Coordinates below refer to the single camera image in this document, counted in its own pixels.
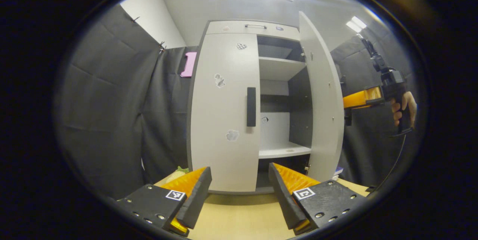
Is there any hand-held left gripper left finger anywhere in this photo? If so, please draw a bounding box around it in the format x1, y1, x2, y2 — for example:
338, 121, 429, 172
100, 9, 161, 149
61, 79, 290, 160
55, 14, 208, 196
116, 166, 212, 237

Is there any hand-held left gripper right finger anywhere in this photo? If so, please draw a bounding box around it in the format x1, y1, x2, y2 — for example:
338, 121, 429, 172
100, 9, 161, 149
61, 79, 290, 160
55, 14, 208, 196
269, 163, 368, 236

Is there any white cabinet door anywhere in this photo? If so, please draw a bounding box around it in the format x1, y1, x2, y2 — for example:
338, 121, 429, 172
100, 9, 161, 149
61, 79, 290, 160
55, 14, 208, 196
299, 11, 352, 183
190, 33, 261, 193

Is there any white double-door shoe cabinet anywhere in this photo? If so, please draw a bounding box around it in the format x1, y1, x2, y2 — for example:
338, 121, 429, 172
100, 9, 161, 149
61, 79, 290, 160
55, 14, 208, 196
187, 19, 346, 195

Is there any white cabinet shelf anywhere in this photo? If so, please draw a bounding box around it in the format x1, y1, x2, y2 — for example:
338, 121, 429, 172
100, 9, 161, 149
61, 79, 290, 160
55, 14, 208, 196
258, 141, 312, 159
258, 56, 307, 82

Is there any pale green object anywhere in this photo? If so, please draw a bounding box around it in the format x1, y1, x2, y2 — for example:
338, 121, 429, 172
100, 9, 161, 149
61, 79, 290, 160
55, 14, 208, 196
164, 166, 190, 184

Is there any black backdrop cloth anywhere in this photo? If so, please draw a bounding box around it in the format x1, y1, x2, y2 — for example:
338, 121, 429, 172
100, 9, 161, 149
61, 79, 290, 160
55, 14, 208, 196
55, 4, 198, 200
330, 27, 420, 188

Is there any small ceiling light panel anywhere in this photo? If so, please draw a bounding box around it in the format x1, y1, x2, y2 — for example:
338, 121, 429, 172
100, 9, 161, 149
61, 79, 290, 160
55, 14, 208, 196
345, 16, 367, 33

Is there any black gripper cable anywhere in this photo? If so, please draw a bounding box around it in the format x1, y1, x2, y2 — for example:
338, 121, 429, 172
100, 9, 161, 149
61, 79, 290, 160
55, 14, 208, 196
368, 134, 407, 193

